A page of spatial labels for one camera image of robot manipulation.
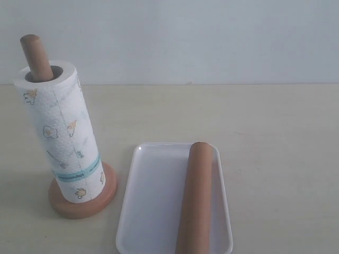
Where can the wooden paper towel holder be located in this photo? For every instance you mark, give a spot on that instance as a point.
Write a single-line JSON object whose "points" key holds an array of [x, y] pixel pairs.
{"points": [[41, 71]]}

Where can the brown cardboard tube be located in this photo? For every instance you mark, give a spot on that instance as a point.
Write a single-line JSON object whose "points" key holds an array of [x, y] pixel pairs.
{"points": [[194, 226]]}

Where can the printed white paper towel roll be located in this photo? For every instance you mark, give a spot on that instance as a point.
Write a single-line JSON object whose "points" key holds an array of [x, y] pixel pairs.
{"points": [[58, 111]]}

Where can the white rectangular plastic tray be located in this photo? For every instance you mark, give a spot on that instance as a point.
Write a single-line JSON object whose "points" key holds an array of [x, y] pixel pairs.
{"points": [[151, 208]]}

